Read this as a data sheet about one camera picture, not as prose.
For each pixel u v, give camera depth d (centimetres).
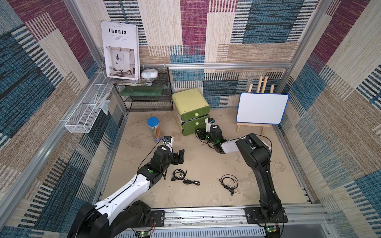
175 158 73
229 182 85
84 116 71
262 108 96
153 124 87
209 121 95
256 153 59
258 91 92
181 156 74
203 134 92
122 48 78
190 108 92
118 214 46
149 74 86
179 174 87
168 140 71
